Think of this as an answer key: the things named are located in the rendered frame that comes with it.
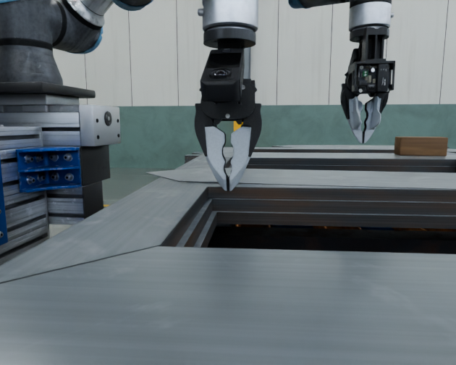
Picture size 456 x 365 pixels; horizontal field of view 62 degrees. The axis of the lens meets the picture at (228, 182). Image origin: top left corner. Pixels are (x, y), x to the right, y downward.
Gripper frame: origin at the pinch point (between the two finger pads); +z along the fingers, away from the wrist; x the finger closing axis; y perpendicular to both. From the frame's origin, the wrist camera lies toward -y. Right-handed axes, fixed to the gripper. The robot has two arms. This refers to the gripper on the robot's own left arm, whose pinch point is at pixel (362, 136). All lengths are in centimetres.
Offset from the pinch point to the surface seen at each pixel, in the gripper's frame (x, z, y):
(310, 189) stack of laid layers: -13.5, 6.3, 27.5
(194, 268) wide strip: -24, 6, 58
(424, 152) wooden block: 23.2, 5.2, -26.5
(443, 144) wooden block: 27.7, 3.1, -26.2
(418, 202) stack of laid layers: 0.8, 8.0, 27.9
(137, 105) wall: -283, -46, -700
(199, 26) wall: -149, -196, -692
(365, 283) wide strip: -14, 6, 59
